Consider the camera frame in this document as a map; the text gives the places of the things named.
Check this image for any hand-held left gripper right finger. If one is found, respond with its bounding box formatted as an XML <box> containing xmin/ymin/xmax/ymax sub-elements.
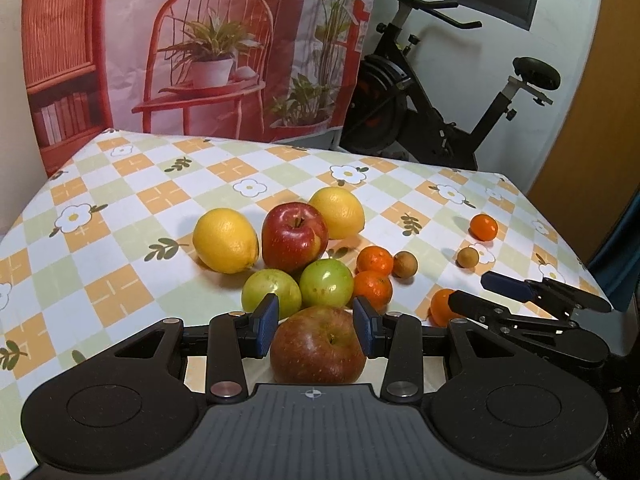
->
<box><xmin>353</xmin><ymin>298</ymin><xmax>516</xmax><ymax>405</ymax></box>

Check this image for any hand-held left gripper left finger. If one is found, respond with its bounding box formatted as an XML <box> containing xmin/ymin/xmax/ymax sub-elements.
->
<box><xmin>115</xmin><ymin>294</ymin><xmax>280</xmax><ymax>405</ymax></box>

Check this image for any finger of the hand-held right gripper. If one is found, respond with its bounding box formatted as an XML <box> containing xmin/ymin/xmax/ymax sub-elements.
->
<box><xmin>481</xmin><ymin>270</ymin><xmax>613</xmax><ymax>318</ymax></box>
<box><xmin>447</xmin><ymin>290</ymin><xmax>581</xmax><ymax>333</ymax></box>

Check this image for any orange mandarin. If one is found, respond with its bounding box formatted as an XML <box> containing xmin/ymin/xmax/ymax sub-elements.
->
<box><xmin>469</xmin><ymin>213</ymin><xmax>498</xmax><ymax>241</ymax></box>
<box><xmin>356</xmin><ymin>246</ymin><xmax>395</xmax><ymax>277</ymax></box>
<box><xmin>353</xmin><ymin>270</ymin><xmax>393</xmax><ymax>311</ymax></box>
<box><xmin>429</xmin><ymin>288</ymin><xmax>468</xmax><ymax>327</ymax></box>

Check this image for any green apple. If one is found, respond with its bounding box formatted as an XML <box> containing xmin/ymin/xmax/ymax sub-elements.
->
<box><xmin>241</xmin><ymin>269</ymin><xmax>302</xmax><ymax>318</ymax></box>
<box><xmin>299</xmin><ymin>258</ymin><xmax>355</xmax><ymax>309</ymax></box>

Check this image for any dark red speckled apple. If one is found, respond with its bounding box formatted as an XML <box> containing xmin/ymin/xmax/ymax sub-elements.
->
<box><xmin>270</xmin><ymin>306</ymin><xmax>367</xmax><ymax>385</ymax></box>

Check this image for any bright red apple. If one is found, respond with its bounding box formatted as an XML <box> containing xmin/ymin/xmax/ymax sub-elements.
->
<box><xmin>261</xmin><ymin>201</ymin><xmax>329</xmax><ymax>275</ymax></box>

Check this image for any yellow lemon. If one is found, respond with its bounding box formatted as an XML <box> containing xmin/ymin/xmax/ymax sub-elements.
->
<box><xmin>308</xmin><ymin>186</ymin><xmax>366</xmax><ymax>240</ymax></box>
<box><xmin>192</xmin><ymin>207</ymin><xmax>261</xmax><ymax>275</ymax></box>

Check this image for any dark blue cloth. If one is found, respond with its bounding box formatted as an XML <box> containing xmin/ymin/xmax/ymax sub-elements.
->
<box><xmin>587</xmin><ymin>200</ymin><xmax>640</xmax><ymax>311</ymax></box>

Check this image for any checked floral tablecloth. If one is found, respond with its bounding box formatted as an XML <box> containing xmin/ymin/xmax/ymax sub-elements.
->
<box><xmin>0</xmin><ymin>127</ymin><xmax>613</xmax><ymax>461</ymax></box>

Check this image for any brown wooden door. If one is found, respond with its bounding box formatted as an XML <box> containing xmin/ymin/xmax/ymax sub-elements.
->
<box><xmin>527</xmin><ymin>0</ymin><xmax>640</xmax><ymax>261</ymax></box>

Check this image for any black exercise bike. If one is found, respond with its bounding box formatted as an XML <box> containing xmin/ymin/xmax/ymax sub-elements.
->
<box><xmin>340</xmin><ymin>0</ymin><xmax>562</xmax><ymax>171</ymax></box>

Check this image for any printed backdrop cloth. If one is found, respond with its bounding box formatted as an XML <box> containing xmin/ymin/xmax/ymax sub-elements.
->
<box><xmin>22</xmin><ymin>0</ymin><xmax>383</xmax><ymax>176</ymax></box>

